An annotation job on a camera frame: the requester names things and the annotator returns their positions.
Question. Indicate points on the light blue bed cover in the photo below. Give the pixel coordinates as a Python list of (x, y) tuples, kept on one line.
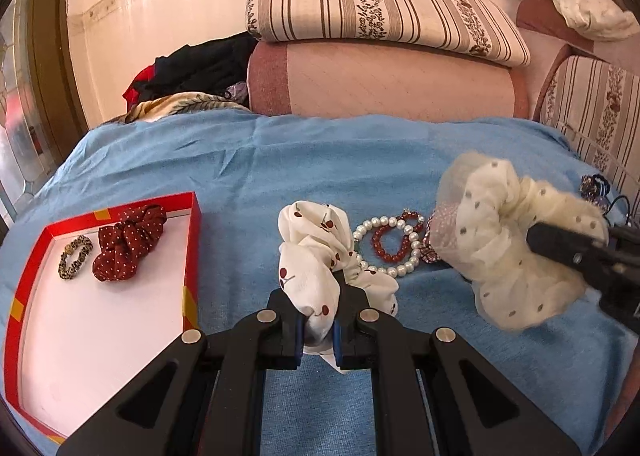
[(245, 168)]

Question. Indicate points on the red white box tray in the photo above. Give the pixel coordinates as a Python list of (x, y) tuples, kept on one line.
[(70, 345)]

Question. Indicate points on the wooden door with glass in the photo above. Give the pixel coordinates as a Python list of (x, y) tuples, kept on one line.
[(41, 115)]

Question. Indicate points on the blue striped ribbon brooch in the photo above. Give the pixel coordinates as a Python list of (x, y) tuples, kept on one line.
[(595, 189)]

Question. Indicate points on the maroon plaid scrunchie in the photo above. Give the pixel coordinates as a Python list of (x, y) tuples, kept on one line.
[(428, 253)]

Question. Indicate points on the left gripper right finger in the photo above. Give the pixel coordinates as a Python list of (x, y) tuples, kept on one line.
[(433, 393)]

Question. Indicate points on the striped floral pillow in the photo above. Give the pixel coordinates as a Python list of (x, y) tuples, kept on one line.
[(477, 28)]

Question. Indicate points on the maroon polka dot scrunchie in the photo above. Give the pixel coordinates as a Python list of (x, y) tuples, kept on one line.
[(125, 243)]

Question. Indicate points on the pink bolster cushion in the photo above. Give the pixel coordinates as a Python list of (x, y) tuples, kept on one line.
[(343, 79)]

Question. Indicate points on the cream dotted sheer scrunchie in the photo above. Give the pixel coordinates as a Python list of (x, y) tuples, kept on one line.
[(482, 215)]

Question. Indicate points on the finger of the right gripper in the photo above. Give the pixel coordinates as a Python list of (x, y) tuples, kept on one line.
[(562, 246)]

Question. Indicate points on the white cherry print scrunchie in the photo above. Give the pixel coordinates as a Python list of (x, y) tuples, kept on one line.
[(317, 243)]

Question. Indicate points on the white cloth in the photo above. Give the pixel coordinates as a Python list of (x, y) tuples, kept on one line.
[(598, 20)]

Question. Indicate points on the black clothing pile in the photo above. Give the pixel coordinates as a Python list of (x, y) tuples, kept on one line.
[(210, 67)]

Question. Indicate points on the leaf print fabric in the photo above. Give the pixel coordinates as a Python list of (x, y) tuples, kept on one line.
[(175, 104)]

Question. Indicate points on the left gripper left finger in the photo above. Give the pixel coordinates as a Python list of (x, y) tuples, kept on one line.
[(202, 395)]

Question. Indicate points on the striped floral side cushion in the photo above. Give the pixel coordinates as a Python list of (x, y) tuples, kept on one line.
[(596, 106)]

